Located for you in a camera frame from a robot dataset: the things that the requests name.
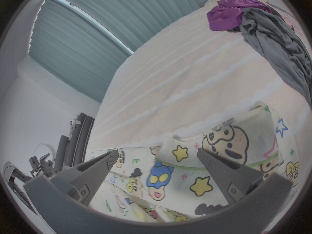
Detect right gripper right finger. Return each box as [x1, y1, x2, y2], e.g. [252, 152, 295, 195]
[197, 148, 265, 207]

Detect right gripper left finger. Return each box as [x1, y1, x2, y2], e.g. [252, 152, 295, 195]
[50, 149, 120, 206]

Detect white printed pyjama top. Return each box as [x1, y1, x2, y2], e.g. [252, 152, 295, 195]
[89, 101, 301, 225]

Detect bed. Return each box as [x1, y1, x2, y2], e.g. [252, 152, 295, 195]
[90, 0, 312, 153]

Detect black chest of drawers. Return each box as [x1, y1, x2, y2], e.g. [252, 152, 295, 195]
[54, 113, 95, 171]

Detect blue-green curtain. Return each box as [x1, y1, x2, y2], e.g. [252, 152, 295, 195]
[28, 0, 133, 103]
[52, 0, 210, 55]

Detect dark grey garment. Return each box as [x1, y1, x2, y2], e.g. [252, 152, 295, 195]
[240, 7, 312, 102]

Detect purple satin garment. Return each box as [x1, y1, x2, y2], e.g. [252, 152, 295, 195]
[207, 0, 271, 32]

